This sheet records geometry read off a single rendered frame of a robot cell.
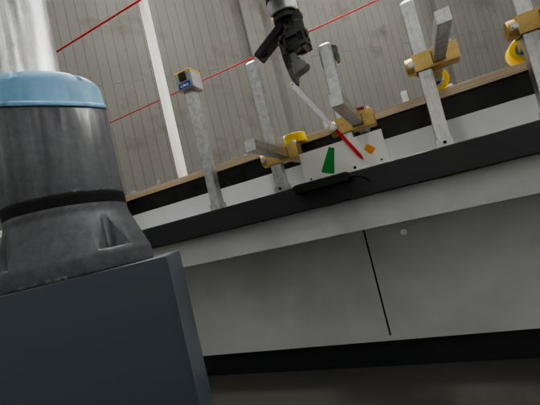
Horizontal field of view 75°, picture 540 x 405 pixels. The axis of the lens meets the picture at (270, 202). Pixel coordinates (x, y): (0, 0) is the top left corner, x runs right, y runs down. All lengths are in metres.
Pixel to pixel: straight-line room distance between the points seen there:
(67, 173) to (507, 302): 1.26
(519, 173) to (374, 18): 6.09
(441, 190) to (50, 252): 0.95
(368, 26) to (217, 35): 2.57
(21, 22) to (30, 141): 0.33
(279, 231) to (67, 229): 0.83
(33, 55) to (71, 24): 5.57
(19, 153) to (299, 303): 1.15
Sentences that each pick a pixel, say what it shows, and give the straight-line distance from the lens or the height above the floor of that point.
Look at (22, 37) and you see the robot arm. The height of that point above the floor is 1.01.
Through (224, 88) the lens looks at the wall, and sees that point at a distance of 5.72.
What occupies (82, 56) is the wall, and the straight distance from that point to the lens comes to 6.08.
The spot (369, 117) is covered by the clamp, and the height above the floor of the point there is 0.84.
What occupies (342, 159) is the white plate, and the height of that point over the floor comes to 0.74.
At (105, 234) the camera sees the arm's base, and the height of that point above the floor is 0.64.
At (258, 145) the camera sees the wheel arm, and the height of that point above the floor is 0.82.
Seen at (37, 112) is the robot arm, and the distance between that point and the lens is 0.52.
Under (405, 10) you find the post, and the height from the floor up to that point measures 1.10.
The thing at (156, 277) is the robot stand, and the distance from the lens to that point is 0.41.
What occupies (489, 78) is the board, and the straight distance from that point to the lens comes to 1.35.
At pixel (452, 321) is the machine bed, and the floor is 0.15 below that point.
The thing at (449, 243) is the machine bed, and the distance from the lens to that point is 1.32.
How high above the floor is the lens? 0.61
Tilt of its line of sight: 3 degrees up
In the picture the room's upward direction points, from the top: 14 degrees counter-clockwise
